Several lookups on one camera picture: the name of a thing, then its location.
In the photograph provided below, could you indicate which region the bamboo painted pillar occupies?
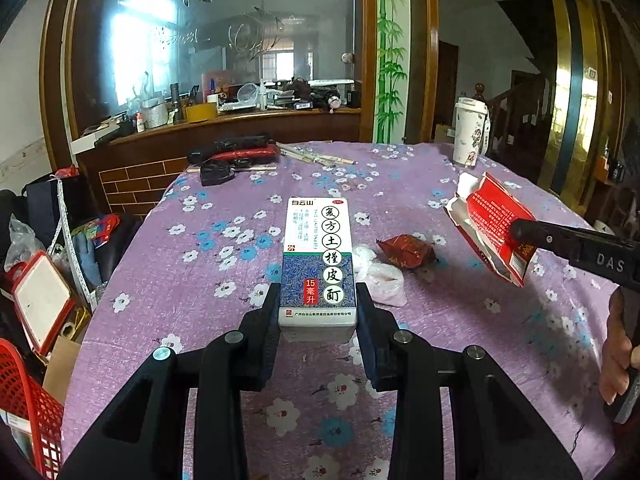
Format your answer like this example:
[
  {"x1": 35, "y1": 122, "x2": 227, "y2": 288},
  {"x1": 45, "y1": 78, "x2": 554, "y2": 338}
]
[{"x1": 372, "y1": 0, "x2": 413, "y2": 145}]

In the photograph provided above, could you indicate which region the blue and white medicine box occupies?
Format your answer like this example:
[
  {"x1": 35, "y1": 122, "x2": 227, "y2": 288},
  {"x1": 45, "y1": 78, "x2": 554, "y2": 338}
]
[{"x1": 277, "y1": 196, "x2": 358, "y2": 344}]

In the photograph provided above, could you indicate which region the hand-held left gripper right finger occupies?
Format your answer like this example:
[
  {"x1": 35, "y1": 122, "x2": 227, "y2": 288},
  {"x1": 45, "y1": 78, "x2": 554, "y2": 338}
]
[{"x1": 356, "y1": 284, "x2": 583, "y2": 480}]

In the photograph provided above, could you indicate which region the red folded umbrella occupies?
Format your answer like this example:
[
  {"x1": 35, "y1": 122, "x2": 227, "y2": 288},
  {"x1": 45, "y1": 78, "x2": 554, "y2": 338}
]
[{"x1": 217, "y1": 145, "x2": 278, "y2": 162}]

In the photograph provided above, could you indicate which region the gold pillar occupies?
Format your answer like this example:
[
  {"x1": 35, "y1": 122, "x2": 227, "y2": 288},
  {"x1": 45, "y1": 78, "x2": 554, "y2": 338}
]
[{"x1": 545, "y1": 0, "x2": 606, "y2": 196}]

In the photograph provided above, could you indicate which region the cardboard piece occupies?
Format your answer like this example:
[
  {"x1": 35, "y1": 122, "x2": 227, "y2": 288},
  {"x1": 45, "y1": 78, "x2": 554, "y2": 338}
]
[{"x1": 42, "y1": 335, "x2": 81, "y2": 403}]

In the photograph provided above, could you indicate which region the black bag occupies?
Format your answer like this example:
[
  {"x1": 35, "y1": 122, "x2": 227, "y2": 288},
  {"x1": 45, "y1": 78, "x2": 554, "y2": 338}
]
[{"x1": 22, "y1": 175, "x2": 91, "y2": 251}]

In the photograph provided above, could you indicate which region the white measuring strap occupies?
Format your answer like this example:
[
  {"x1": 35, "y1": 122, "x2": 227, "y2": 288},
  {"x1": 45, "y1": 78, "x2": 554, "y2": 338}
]
[{"x1": 47, "y1": 180, "x2": 96, "y2": 311}]

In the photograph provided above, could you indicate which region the clear plastic bag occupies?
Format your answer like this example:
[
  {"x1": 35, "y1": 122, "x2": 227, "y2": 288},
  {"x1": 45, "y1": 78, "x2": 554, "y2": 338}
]
[{"x1": 5, "y1": 215, "x2": 46, "y2": 271}]

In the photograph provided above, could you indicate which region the wooden staircase railing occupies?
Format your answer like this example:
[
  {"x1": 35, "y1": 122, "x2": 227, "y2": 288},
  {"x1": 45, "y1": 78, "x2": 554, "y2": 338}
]
[{"x1": 475, "y1": 70, "x2": 551, "y2": 181}]

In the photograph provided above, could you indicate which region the torn red carton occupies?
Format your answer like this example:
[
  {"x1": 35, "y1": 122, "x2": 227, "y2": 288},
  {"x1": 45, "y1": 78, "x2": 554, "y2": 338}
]
[{"x1": 445, "y1": 171, "x2": 538, "y2": 288}]

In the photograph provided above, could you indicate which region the etched glass panel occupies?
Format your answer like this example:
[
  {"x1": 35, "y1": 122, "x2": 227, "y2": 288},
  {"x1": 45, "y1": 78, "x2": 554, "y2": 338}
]
[{"x1": 70, "y1": 0, "x2": 363, "y2": 126}]

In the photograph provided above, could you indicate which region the wooden brick-pattern counter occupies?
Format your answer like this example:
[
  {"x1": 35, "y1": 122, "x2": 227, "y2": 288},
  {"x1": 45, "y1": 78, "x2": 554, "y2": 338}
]
[{"x1": 75, "y1": 107, "x2": 363, "y2": 221}]

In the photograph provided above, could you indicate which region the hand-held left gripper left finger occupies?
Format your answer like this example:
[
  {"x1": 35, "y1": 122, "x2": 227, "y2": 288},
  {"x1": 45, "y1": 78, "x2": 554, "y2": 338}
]
[{"x1": 57, "y1": 282, "x2": 282, "y2": 480}]

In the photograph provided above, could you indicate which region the dark red snack wrapper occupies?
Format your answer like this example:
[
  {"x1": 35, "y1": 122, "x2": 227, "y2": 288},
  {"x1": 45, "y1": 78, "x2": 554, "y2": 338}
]
[{"x1": 376, "y1": 234, "x2": 437, "y2": 271}]

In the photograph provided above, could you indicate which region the purple floral tablecloth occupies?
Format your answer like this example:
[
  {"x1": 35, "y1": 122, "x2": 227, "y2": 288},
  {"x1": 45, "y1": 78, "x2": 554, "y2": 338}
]
[{"x1": 62, "y1": 141, "x2": 621, "y2": 480}]

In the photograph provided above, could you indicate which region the colourful bag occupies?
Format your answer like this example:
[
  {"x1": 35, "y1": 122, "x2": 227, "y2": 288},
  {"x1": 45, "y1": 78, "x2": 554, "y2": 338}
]
[{"x1": 70, "y1": 212, "x2": 121, "y2": 291}]

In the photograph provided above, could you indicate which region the long black tool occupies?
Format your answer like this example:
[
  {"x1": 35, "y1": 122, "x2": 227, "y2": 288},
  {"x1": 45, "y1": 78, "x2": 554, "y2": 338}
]
[{"x1": 187, "y1": 134, "x2": 273, "y2": 161}]

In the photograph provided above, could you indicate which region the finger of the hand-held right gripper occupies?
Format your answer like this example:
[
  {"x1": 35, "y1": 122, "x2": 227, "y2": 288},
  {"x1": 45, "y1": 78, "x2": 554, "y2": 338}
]
[{"x1": 507, "y1": 216, "x2": 581, "y2": 263}]

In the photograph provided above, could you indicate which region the person's right hand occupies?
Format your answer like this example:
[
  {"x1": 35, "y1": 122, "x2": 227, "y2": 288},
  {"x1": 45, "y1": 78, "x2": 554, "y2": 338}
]
[{"x1": 600, "y1": 287, "x2": 640, "y2": 406}]

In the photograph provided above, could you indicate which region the yellow box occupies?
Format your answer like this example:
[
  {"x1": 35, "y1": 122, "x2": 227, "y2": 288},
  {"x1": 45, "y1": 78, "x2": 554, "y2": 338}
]
[{"x1": 185, "y1": 103, "x2": 218, "y2": 123}]

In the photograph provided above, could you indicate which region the small black pouch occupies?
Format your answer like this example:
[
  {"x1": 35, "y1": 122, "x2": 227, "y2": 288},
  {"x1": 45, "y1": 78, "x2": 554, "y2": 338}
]
[{"x1": 200, "y1": 160, "x2": 236, "y2": 187}]

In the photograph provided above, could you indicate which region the red-framed white box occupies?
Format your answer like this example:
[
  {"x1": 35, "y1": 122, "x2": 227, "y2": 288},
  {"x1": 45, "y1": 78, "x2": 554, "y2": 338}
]
[{"x1": 11, "y1": 251, "x2": 78, "y2": 356}]

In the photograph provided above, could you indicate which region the metal pot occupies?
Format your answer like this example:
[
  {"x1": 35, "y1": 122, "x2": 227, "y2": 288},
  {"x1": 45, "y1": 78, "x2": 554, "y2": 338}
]
[{"x1": 142, "y1": 100, "x2": 168, "y2": 128}]

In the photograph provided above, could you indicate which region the white lidded paper cup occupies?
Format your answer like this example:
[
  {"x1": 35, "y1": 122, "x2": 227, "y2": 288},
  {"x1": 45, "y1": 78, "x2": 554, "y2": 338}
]
[{"x1": 452, "y1": 97, "x2": 489, "y2": 167}]

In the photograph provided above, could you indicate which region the pile of wrapped chopsticks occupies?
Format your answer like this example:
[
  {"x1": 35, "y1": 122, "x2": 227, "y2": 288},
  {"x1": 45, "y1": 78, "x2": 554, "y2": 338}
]
[{"x1": 275, "y1": 142, "x2": 358, "y2": 166}]

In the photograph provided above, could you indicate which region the white plastic bag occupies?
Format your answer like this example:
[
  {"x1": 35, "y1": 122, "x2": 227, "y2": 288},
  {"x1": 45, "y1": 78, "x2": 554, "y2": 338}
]
[{"x1": 354, "y1": 244, "x2": 408, "y2": 307}]

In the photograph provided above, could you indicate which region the red plastic basket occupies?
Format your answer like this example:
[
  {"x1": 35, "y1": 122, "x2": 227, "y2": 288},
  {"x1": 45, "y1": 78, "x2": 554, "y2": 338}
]
[{"x1": 0, "y1": 338, "x2": 66, "y2": 478}]

